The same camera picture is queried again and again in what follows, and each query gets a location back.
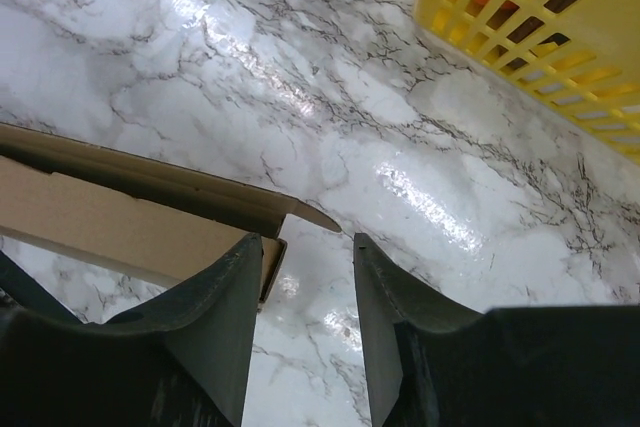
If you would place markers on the yellow plastic basket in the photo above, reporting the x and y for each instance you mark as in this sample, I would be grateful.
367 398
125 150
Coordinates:
578 57

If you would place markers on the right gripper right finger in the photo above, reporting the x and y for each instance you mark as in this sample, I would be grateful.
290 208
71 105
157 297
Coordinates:
430 361

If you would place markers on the brown cardboard box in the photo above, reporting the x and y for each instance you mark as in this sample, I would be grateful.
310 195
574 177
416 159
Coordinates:
151 220

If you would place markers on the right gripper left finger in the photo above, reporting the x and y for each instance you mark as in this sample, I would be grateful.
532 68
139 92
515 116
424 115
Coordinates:
179 359

